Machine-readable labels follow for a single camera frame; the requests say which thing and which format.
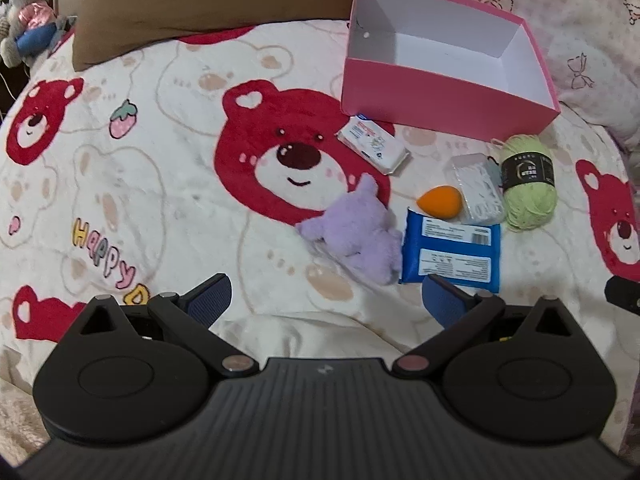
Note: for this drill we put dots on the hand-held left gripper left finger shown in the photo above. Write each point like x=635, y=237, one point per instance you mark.
x=210, y=299

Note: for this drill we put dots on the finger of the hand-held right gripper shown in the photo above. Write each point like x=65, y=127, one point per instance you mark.
x=622, y=295

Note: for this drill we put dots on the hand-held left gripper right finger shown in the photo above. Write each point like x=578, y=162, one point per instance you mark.
x=442, y=305

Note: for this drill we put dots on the blue tissue packet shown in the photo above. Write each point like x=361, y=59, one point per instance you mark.
x=450, y=240

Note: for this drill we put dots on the orange makeup sponge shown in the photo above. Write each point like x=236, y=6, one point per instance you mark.
x=437, y=202

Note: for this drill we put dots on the purple plush toy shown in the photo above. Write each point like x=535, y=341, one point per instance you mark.
x=360, y=232

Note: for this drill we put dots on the clear floss picks box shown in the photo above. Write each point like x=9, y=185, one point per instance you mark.
x=475, y=190

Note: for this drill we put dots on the green yarn ball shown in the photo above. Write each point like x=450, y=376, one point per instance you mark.
x=530, y=200

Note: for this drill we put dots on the white wet wipes pack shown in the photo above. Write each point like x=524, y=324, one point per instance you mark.
x=372, y=142

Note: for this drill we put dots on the pink cardboard box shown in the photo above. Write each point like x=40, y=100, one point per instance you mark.
x=425, y=95

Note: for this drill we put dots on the bear printed blanket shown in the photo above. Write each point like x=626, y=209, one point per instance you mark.
x=150, y=185

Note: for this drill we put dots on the pink checked pillow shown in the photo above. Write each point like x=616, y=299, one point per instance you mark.
x=575, y=35

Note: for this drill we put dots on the brown pillow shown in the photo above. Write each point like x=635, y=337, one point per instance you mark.
x=200, y=0

